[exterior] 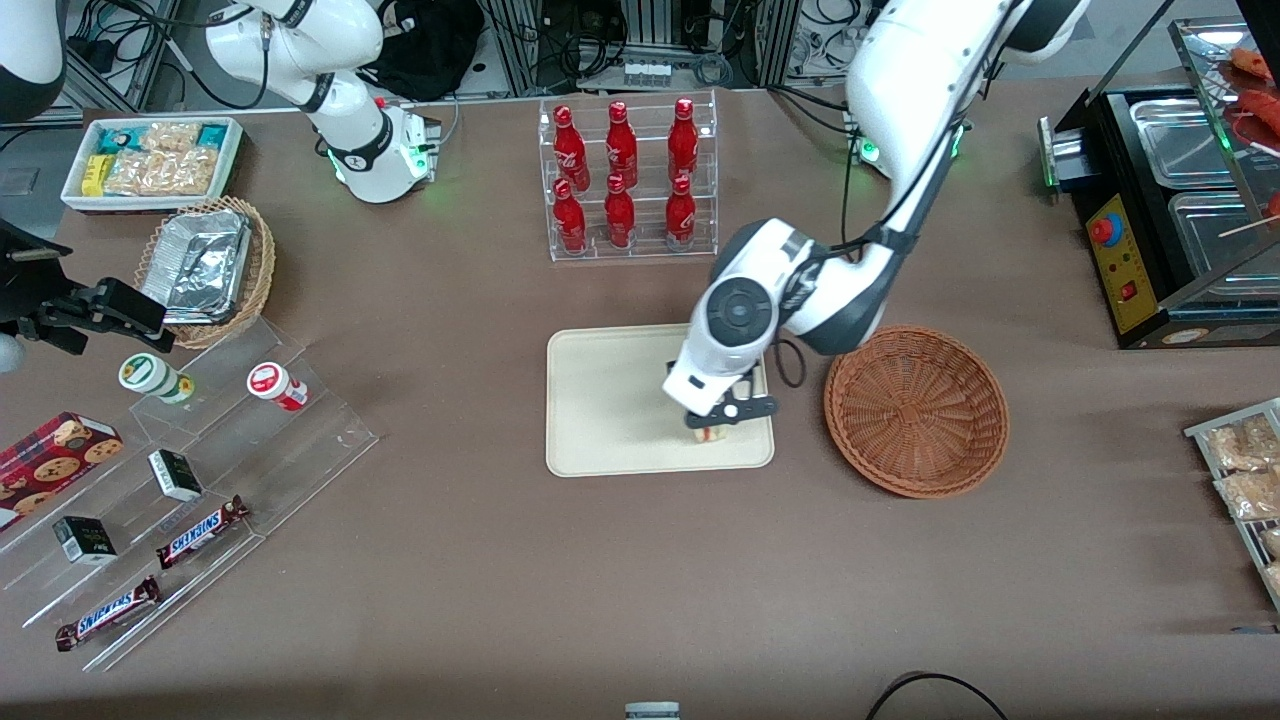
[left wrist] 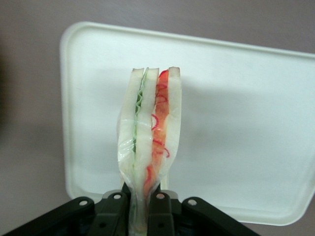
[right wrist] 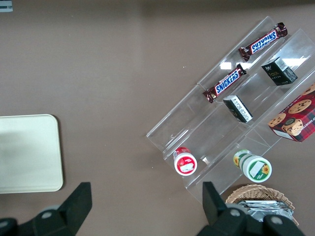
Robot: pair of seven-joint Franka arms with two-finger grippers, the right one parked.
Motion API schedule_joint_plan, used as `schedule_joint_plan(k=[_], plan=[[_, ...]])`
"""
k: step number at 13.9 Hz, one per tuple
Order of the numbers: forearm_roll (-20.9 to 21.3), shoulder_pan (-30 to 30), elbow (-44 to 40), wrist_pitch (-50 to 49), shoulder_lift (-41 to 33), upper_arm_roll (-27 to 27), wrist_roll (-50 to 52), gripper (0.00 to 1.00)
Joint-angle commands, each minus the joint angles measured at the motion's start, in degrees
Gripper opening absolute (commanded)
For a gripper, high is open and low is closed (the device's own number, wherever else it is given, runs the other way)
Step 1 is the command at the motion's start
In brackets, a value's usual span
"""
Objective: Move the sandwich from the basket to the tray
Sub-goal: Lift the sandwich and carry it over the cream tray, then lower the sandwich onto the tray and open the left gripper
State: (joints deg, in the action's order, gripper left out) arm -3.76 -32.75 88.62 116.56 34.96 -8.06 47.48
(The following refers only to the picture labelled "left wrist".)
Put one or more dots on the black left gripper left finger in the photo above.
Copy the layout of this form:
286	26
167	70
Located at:
113	216

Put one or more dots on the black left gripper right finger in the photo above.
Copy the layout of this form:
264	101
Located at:
161	216

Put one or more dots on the plastic triangle sandwich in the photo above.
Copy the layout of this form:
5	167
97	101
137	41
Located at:
147	123

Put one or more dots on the cream rectangular plastic tray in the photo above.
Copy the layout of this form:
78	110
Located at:
233	123

